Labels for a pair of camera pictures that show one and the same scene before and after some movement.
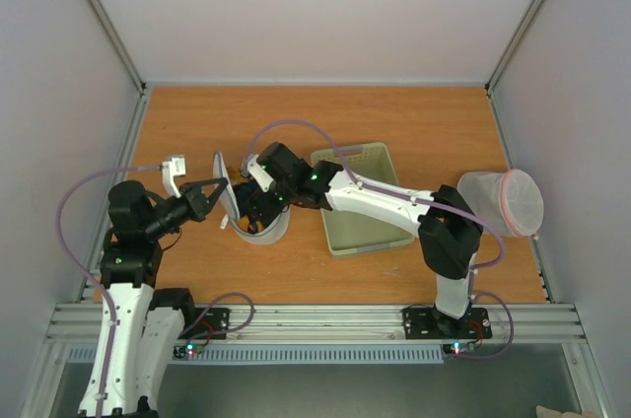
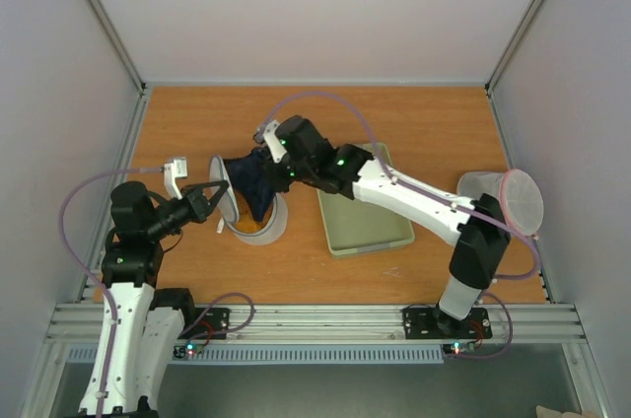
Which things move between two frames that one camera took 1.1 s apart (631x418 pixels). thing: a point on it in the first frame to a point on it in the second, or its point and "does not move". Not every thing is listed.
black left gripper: (199, 203) does not move
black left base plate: (207, 323) does not move
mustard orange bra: (234, 166) to (245, 221)
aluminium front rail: (336, 324) does not move
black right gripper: (253, 206) to (275, 168)
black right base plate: (425, 323) does not move
